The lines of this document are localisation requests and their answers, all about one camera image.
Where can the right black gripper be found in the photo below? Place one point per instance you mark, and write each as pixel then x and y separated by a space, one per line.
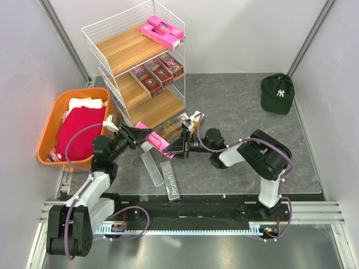
pixel 177 147

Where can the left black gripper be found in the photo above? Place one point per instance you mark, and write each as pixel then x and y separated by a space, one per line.
pixel 141 133

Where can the pink toothpaste box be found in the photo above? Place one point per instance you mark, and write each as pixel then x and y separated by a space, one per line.
pixel 154 141
pixel 164 39
pixel 162 26

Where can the red 3D toothpaste box floor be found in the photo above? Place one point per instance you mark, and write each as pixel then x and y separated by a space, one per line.
pixel 147 81

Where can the silver Protefix toothpaste box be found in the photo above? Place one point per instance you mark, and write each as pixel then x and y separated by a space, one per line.
pixel 170 181

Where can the red 3D toothpaste box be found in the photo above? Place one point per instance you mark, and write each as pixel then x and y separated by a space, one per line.
pixel 164 77

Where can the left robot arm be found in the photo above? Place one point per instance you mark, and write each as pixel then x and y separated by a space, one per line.
pixel 71 225

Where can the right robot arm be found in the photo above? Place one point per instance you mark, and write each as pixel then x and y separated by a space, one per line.
pixel 268 157

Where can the red 3D box on shelf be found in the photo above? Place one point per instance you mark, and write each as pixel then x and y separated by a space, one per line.
pixel 172 64

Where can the torn silver R&O toothpaste box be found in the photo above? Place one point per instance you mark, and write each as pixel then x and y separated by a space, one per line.
pixel 172 127

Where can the silver grey toothpaste box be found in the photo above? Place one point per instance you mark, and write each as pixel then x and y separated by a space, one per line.
pixel 152 169

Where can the orange silver R&O toothpaste box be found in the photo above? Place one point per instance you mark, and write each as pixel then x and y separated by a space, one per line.
pixel 193 132

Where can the red folded cloth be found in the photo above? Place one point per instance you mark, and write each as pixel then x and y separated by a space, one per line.
pixel 77 133

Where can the white folded cloth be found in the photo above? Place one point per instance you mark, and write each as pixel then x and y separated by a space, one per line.
pixel 85 102

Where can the dark green NY cap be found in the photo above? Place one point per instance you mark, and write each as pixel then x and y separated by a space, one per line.
pixel 277 93

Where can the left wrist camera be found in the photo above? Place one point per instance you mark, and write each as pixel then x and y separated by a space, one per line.
pixel 110 123

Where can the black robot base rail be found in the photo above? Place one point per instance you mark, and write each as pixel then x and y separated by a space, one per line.
pixel 246 208

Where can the white wire wooden shelf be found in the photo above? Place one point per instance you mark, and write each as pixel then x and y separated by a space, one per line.
pixel 119 47

